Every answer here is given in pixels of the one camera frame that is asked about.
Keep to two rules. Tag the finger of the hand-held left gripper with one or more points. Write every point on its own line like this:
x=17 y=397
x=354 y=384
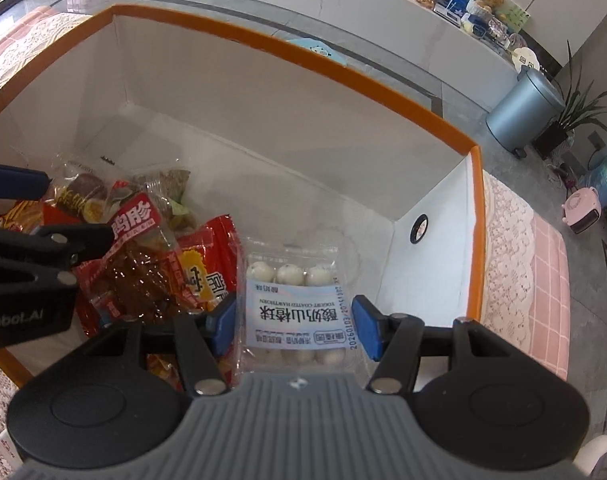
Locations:
x=43 y=247
x=13 y=182

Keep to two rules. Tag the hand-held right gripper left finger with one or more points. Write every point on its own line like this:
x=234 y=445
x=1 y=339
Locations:
x=222 y=322

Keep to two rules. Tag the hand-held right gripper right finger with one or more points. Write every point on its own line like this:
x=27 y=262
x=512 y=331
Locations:
x=368 y=327

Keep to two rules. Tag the red orange striped snack packet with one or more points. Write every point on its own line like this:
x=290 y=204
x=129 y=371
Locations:
x=28 y=215

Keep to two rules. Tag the red yellow snack packet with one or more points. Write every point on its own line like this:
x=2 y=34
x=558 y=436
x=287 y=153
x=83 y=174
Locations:
x=203 y=260

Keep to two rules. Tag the dark brown snack packet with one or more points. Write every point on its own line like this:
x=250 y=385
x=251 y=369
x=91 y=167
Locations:
x=81 y=192

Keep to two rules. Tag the clear packet of white balls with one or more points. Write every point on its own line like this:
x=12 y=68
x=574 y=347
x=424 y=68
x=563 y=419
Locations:
x=293 y=310

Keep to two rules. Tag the small orange snack packet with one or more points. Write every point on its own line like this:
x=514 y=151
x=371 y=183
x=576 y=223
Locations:
x=161 y=370

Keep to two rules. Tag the red packet of brown meat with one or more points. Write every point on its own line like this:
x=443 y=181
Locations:
x=133 y=270

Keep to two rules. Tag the clear packet of olive snack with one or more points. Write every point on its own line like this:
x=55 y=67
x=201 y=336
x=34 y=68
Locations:
x=168 y=185

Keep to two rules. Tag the orange cardboard box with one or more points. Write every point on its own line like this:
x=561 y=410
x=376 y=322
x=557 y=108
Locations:
x=283 y=160

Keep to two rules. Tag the pink space heater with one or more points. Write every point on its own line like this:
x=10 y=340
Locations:
x=581 y=207

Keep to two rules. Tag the person's white socked foot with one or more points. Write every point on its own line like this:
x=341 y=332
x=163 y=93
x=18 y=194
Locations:
x=596 y=455

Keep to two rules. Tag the potted long-leaf plant black pot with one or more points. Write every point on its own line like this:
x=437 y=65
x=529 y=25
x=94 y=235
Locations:
x=553 y=140

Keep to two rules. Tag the grey blue trash can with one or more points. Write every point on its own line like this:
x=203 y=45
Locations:
x=526 y=115

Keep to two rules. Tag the light blue cartoon fan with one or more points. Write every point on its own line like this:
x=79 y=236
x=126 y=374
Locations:
x=313 y=47

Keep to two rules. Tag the white marble television console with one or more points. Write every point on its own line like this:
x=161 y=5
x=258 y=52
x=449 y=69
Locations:
x=333 y=35

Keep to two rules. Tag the white round hand fan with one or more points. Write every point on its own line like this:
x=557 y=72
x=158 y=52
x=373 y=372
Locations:
x=526 y=57

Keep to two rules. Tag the blue tissue box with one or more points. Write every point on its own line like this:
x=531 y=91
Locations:
x=458 y=7

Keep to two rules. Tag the green picture board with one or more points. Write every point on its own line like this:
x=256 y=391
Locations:
x=516 y=12

